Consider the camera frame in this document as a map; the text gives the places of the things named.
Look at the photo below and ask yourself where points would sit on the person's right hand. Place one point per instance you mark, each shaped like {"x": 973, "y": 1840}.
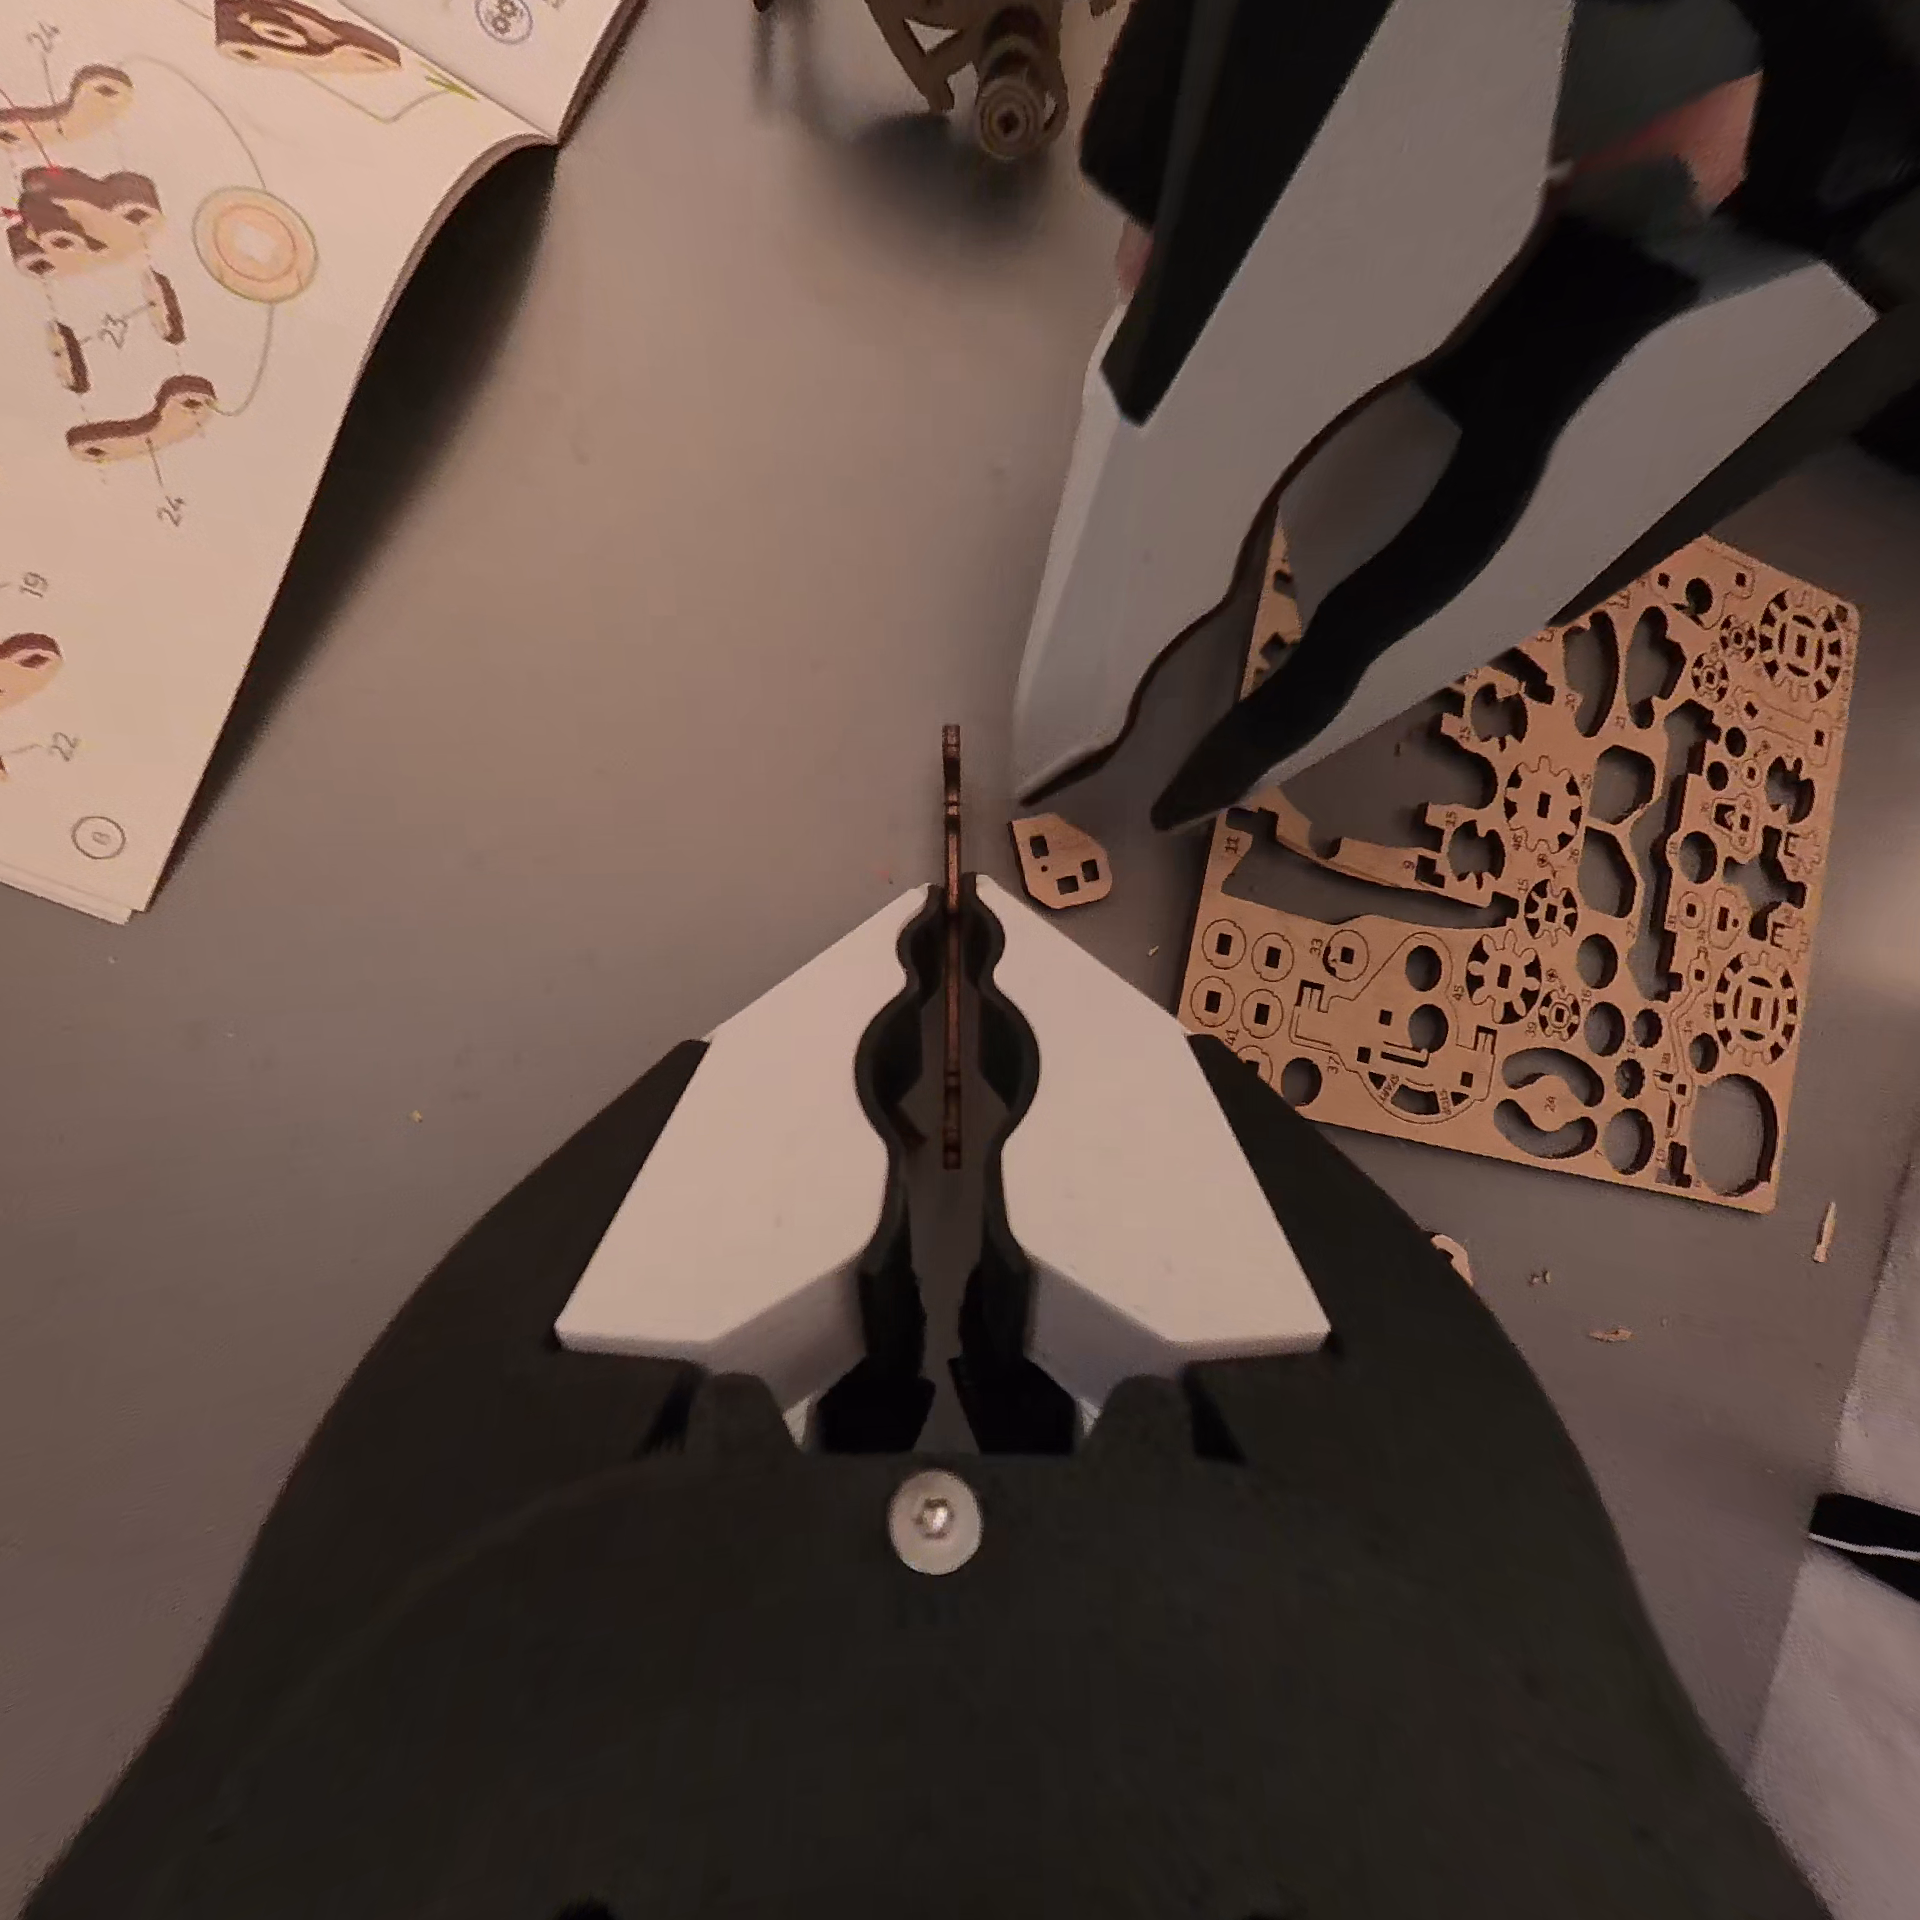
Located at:
{"x": 1650, "y": 136}

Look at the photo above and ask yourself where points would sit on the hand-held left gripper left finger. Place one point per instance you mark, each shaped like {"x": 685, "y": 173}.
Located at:
{"x": 704, "y": 1201}

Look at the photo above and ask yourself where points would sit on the thin wooden model part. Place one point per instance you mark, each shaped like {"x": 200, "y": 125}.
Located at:
{"x": 952, "y": 811}

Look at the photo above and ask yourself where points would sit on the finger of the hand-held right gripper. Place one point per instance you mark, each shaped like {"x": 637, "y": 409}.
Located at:
{"x": 1650, "y": 451}
{"x": 1184, "y": 569}

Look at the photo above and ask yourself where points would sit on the partly built wooden model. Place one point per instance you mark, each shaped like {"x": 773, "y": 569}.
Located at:
{"x": 1021, "y": 107}

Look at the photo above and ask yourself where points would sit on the assembly instruction booklet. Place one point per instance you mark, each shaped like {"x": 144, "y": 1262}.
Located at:
{"x": 301, "y": 451}

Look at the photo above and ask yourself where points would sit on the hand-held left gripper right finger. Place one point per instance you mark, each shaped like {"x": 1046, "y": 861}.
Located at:
{"x": 1142, "y": 1201}

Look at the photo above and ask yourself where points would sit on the laser-cut wooden parts sheet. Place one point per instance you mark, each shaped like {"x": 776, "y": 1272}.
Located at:
{"x": 1253, "y": 901}

